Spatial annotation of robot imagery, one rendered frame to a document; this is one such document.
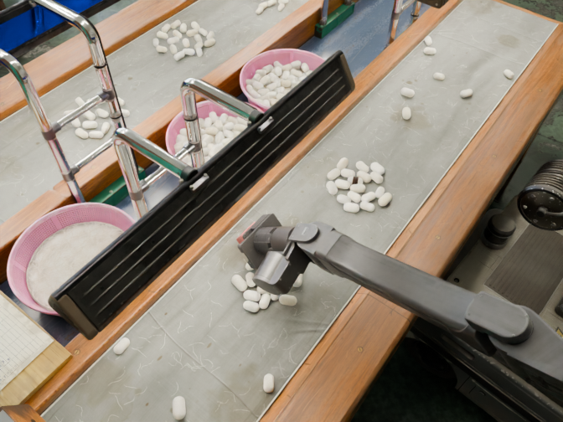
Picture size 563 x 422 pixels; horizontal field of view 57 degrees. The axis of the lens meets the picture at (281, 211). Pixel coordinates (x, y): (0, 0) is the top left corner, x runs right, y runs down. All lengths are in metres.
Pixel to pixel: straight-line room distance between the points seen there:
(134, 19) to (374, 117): 0.79
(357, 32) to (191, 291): 1.10
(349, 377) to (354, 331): 0.09
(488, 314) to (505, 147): 0.80
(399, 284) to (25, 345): 0.66
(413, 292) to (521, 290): 0.80
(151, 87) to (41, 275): 0.61
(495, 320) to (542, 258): 0.97
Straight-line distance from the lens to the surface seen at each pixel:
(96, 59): 1.08
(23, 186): 1.32
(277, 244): 0.93
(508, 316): 0.62
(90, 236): 1.19
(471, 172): 1.29
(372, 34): 1.82
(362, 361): 0.97
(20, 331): 1.06
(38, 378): 1.01
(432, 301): 0.70
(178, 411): 0.94
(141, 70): 1.55
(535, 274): 1.54
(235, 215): 1.12
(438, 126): 1.41
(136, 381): 1.00
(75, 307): 0.67
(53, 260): 1.18
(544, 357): 0.61
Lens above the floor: 1.65
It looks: 52 degrees down
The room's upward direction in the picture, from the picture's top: 2 degrees clockwise
